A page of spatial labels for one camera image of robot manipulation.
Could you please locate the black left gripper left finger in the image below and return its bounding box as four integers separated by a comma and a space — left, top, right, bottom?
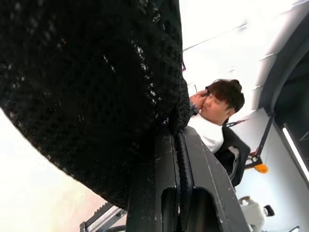
126, 125, 181, 232

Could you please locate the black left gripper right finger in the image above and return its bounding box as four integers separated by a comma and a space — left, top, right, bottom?
181, 126, 251, 232

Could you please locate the black drawstring pouch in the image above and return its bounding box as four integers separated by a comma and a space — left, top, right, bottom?
0, 0, 194, 232

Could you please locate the bystander's raised hand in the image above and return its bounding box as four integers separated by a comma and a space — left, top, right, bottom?
189, 89, 210, 112

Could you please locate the person in white clothes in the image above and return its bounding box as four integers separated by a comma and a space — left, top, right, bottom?
238, 195, 263, 231

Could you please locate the orange round object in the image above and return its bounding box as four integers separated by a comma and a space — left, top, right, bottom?
255, 163, 269, 174

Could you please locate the person in white shirt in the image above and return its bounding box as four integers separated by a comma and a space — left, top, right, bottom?
187, 78, 252, 187

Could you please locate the small black device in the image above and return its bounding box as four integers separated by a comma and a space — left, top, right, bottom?
263, 204, 275, 217

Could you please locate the black metal stand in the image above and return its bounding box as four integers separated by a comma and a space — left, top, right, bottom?
224, 111, 276, 170

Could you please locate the white light bar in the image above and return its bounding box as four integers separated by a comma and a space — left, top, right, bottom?
281, 122, 309, 188

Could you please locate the dark grey arched structure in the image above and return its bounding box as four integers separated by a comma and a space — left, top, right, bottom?
260, 35, 309, 112

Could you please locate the silver aluminium frame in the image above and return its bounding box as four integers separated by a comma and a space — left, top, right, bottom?
79, 202, 128, 232

